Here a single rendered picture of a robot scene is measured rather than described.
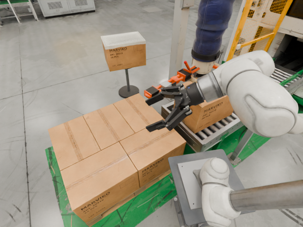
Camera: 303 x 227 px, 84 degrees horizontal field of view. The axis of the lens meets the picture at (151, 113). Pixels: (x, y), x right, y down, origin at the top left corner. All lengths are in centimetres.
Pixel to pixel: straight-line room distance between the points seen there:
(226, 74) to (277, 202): 65
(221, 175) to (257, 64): 77
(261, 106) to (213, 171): 80
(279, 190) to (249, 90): 62
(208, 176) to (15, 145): 266
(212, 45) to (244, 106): 105
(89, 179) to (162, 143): 77
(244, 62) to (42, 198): 234
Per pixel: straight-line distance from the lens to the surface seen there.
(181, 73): 138
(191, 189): 137
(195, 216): 134
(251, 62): 56
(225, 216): 113
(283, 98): 43
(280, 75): 344
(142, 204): 211
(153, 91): 118
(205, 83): 56
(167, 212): 210
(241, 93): 45
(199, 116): 174
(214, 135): 192
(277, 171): 276
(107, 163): 173
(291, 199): 96
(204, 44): 143
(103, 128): 200
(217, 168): 116
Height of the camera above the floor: 202
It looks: 45 degrees down
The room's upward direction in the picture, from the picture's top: straight up
